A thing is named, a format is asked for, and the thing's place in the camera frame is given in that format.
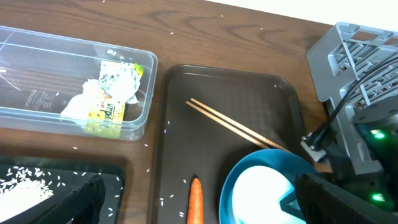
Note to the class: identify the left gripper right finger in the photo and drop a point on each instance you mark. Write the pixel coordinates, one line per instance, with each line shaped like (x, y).
(322, 202)

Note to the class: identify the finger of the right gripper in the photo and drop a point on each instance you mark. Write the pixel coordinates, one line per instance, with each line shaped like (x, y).
(289, 204)

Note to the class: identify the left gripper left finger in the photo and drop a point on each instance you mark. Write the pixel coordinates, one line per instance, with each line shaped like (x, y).
(75, 204)

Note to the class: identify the light blue bowl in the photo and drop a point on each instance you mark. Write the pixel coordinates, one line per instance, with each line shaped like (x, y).
(255, 198)

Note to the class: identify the blue plate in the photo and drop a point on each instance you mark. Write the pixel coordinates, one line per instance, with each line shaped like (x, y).
(288, 164)

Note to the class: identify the white rice pile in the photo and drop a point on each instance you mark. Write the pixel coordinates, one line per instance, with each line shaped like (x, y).
(25, 187)

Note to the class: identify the orange carrot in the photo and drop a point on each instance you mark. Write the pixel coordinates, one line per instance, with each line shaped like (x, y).
(195, 213)

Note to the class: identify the yellow snack wrapper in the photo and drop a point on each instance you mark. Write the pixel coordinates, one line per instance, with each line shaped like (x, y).
(118, 83)

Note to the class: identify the wooden chopstick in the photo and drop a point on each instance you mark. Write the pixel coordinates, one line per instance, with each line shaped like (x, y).
(228, 126)
(270, 144)

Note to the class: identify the grey dishwasher rack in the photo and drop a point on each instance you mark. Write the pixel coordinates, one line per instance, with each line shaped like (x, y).
(341, 57)

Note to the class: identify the black tray bin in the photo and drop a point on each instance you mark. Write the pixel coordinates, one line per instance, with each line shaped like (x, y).
(74, 171)

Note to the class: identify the brown serving tray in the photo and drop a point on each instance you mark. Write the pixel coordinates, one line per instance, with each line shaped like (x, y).
(190, 144)

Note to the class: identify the clear plastic bin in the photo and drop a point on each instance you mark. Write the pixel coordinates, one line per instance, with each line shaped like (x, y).
(41, 73)

